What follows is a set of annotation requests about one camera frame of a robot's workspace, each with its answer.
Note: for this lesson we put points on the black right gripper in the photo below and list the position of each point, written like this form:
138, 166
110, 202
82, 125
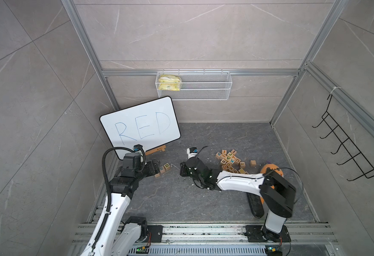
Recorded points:
183, 169

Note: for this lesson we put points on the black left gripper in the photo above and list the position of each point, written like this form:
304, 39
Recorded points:
152, 168

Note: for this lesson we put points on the wooden block letter D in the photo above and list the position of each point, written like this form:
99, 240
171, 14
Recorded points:
167, 167

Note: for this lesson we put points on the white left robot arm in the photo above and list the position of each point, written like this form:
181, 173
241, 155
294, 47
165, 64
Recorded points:
119, 192

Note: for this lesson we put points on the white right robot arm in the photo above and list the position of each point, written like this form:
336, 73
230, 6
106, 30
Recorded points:
269, 188

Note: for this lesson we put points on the pile of wooden letter blocks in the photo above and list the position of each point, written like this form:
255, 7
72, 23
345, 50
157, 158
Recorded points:
230, 162

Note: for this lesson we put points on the wooden whiteboard stand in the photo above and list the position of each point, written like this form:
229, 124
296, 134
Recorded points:
155, 150

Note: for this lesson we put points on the whiteboard with RED written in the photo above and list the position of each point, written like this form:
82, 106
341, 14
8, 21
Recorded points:
151, 124

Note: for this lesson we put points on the lone wooden block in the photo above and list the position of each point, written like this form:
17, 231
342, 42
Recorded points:
253, 163

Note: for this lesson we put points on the yellow packet in basket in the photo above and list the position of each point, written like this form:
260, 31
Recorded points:
169, 83

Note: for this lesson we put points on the orange shark plush toy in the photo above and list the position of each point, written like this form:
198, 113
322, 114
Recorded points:
267, 169

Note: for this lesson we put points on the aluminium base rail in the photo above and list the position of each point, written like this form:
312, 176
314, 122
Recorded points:
208, 239

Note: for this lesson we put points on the white wire mesh basket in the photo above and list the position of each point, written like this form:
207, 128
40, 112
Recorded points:
198, 85

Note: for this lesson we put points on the black wall hook rack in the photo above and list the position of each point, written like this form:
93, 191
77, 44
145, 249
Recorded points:
353, 153

